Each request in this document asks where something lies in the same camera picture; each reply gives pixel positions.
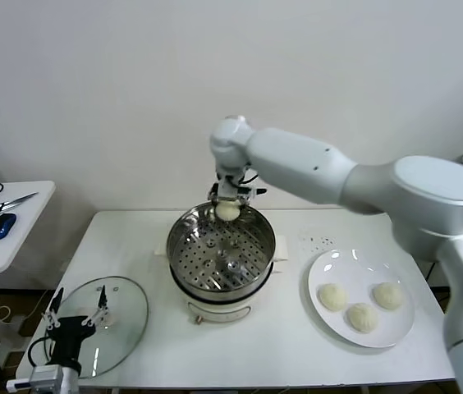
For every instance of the stainless steel steamer basket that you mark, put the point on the stainless steel steamer basket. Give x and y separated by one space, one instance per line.
256 246

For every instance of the white round plate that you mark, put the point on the white round plate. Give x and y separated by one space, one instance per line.
346 267

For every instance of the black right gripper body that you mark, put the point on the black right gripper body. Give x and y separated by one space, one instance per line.
243 186

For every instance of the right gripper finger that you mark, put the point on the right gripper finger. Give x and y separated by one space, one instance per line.
245 202
214 197

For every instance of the blue black computer mouse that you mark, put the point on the blue black computer mouse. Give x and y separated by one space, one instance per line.
1 226

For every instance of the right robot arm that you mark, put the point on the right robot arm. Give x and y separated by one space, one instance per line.
297 164

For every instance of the round glass pot lid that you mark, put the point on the round glass pot lid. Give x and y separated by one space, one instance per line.
129 312

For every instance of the white steamed baozi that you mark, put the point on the white steamed baozi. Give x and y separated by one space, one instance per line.
332 296
388 295
363 318
226 210

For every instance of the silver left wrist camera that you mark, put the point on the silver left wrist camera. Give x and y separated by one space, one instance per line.
47 375

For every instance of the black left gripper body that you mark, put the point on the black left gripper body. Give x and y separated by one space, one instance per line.
71 336

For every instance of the white electric cooker base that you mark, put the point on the white electric cooker base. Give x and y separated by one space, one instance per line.
219 310

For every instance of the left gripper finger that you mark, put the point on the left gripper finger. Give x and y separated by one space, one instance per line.
57 301
102 297

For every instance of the white side table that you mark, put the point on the white side table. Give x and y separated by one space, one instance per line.
30 230

